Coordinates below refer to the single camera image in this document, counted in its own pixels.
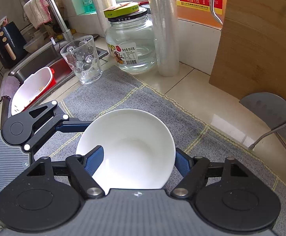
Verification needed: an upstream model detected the red white colander basin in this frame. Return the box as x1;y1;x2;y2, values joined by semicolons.
11;67;56;116

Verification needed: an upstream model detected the clear drinking glass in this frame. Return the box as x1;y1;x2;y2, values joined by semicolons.
60;35;102;85

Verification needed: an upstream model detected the bamboo cutting board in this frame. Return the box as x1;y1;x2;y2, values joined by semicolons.
210;0;286;100

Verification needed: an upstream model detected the grey checked cloth mat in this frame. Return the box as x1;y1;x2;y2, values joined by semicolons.
0;64;286;227

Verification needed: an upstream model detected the metal wire rack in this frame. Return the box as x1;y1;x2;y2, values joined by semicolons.
248;122;286;150

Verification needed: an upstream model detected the pink white dishcloth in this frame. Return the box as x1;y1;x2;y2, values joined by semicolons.
24;0;52;29

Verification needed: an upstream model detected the black air fryer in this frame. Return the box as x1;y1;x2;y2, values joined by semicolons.
0;22;28;69

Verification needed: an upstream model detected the glass jar green lid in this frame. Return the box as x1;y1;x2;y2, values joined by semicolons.
103;2;157;75

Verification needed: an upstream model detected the tall plain white bowl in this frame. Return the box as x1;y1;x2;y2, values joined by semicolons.
76;109;176;193

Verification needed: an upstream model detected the santoku kitchen knife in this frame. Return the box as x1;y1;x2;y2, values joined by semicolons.
239;92;286;140

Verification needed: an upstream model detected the orange cooking wine jug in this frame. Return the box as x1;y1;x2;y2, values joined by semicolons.
177;0;227;29

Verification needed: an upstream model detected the steel kitchen faucet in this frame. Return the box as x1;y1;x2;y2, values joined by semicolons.
46;0;73;43

